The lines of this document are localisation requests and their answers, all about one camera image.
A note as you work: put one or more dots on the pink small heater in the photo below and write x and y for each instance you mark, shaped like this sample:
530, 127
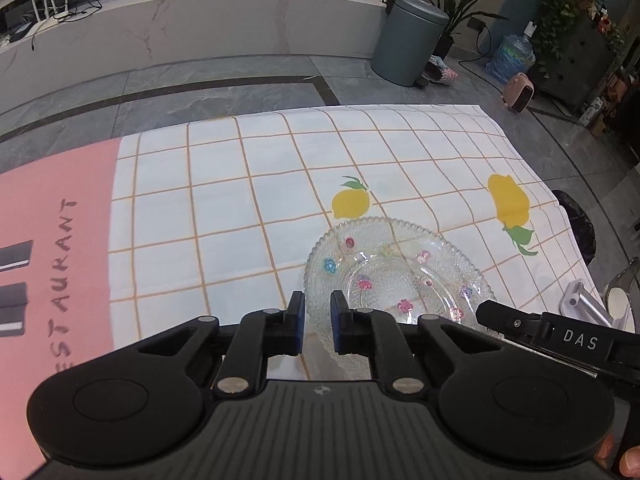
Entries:
519, 92

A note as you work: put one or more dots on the person's right hand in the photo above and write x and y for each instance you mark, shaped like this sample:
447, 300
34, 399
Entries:
627, 460

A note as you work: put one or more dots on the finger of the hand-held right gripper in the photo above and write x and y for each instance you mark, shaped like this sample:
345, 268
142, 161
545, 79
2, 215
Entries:
505, 317

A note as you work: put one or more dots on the black bag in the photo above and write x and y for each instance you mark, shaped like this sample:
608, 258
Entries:
577, 225

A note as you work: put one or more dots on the blue water jug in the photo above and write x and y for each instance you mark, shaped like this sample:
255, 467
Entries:
510, 55

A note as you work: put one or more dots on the white router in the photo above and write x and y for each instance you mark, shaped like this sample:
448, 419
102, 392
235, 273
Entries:
52, 5

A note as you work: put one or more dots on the grey round trash can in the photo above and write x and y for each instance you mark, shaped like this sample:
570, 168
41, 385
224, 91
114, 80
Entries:
407, 40

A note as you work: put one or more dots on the leafy green potted plant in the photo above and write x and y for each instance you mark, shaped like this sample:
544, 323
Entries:
567, 5

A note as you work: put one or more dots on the dark cabinet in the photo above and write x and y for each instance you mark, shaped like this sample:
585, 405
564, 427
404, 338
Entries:
585, 65

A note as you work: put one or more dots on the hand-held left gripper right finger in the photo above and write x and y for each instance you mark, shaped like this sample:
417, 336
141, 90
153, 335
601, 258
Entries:
340, 325

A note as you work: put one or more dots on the flowered clear glass plate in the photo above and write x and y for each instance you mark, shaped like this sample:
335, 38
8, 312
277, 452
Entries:
395, 270

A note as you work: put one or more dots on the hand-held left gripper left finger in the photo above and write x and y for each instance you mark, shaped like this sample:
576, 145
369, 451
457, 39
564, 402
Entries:
296, 325

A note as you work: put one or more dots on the patterned slippers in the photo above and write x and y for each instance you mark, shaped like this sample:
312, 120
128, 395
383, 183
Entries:
441, 71

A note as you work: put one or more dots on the metal chair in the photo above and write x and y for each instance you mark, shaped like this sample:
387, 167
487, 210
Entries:
607, 300

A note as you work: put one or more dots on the lemon-print checked tablecloth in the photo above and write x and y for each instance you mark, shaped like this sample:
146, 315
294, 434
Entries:
225, 220

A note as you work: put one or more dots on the marble counter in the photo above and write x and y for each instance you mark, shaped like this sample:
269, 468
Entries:
175, 35

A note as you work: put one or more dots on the long-leaf potted plant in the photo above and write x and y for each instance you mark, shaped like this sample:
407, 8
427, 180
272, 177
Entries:
465, 5

